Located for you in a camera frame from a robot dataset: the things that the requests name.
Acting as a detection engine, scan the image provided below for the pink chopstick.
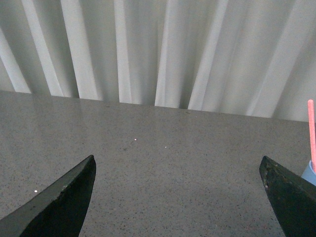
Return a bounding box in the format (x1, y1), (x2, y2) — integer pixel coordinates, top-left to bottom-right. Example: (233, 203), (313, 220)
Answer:
(307, 99), (316, 172)

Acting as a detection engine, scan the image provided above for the blue plastic cup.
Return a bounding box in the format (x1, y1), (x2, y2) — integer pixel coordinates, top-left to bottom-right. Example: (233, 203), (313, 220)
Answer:
(301, 160), (316, 186)

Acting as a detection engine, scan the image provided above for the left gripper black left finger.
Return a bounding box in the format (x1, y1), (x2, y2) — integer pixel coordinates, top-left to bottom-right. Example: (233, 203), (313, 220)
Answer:
(0, 155), (96, 237)

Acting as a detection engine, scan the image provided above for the white curtain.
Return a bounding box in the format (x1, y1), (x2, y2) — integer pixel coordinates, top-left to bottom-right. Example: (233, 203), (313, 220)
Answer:
(0, 0), (316, 121)

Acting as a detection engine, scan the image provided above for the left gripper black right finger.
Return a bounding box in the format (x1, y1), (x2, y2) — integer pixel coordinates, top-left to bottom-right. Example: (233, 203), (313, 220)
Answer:
(259, 156), (316, 237)

